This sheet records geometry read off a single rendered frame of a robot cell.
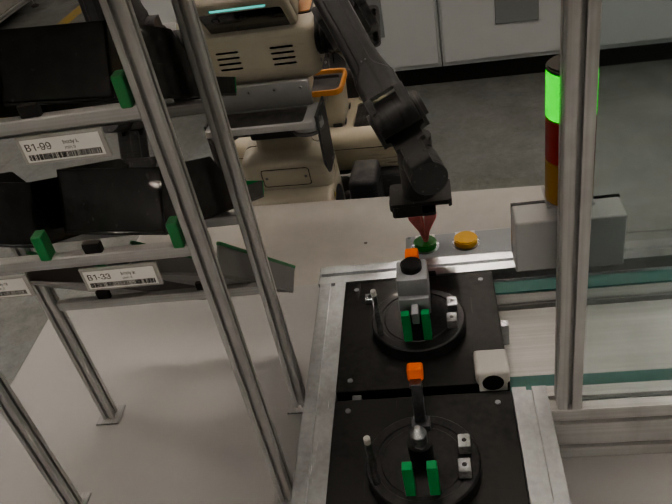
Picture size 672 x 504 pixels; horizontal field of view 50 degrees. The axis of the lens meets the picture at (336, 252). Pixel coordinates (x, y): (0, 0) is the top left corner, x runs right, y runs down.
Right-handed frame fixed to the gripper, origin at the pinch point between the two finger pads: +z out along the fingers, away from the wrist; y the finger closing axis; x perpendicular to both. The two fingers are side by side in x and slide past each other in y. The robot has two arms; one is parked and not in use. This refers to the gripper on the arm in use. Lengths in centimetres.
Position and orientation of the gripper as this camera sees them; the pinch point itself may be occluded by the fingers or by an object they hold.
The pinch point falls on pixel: (425, 235)
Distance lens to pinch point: 126.0
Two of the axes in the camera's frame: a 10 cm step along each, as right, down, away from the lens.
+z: 1.8, 7.9, 5.9
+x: 0.7, -6.0, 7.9
